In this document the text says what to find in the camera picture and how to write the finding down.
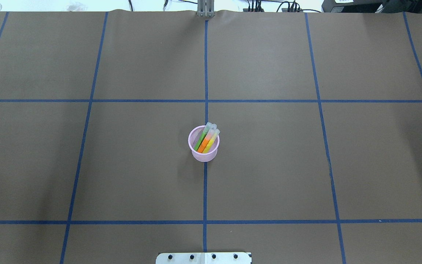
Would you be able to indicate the yellow highlighter pen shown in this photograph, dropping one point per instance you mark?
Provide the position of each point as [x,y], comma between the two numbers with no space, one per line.
[211,141]

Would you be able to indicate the orange highlighter pen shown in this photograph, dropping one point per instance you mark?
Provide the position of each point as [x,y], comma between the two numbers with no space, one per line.
[213,127]

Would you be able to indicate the green highlighter pen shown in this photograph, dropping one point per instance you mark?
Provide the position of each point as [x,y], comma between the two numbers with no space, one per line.
[203,134]

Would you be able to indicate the pink mesh pen holder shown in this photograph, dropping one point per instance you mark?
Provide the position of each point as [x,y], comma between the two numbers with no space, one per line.
[194,137]

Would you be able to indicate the black box with label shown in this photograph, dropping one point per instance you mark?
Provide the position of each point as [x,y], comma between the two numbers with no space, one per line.
[351,6]

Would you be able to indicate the aluminium frame post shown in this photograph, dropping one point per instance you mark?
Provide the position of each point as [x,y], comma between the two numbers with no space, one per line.
[205,8]

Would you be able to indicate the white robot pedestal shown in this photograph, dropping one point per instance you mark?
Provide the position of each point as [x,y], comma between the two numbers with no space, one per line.
[204,258]

